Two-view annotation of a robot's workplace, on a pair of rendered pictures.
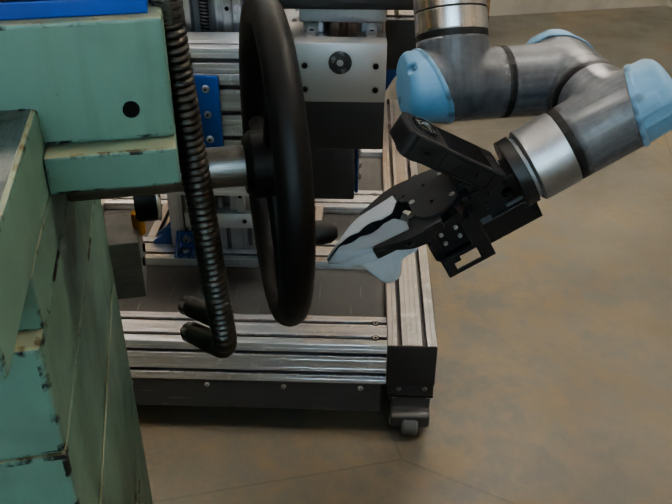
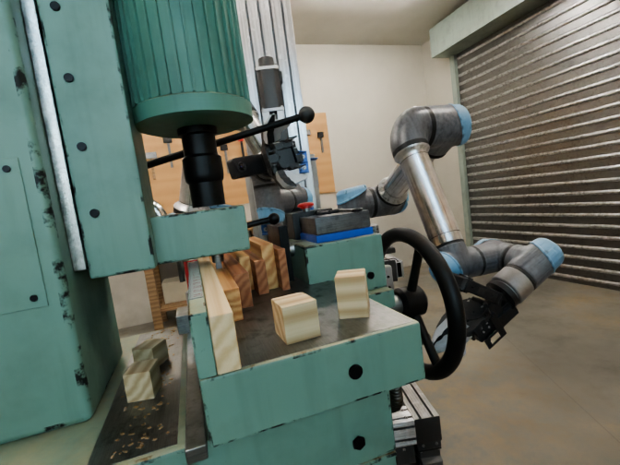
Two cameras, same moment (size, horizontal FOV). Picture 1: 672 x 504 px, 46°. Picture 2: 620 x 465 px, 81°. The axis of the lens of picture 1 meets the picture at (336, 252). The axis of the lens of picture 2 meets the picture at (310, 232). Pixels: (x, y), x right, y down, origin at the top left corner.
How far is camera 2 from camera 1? 30 cm
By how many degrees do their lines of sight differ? 26
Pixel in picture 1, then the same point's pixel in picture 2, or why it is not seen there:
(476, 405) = (459, 451)
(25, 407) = (380, 421)
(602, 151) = (540, 276)
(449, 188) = (479, 304)
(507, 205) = (503, 309)
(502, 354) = (458, 421)
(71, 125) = not seen: hidden behind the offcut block
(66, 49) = (345, 251)
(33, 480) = not seen: outside the picture
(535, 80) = (491, 256)
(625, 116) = (543, 259)
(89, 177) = not seen: hidden behind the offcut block
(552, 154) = (520, 280)
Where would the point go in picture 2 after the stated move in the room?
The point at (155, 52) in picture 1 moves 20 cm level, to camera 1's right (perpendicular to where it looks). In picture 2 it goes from (379, 248) to (494, 232)
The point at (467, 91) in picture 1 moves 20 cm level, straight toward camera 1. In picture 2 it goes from (466, 264) to (508, 286)
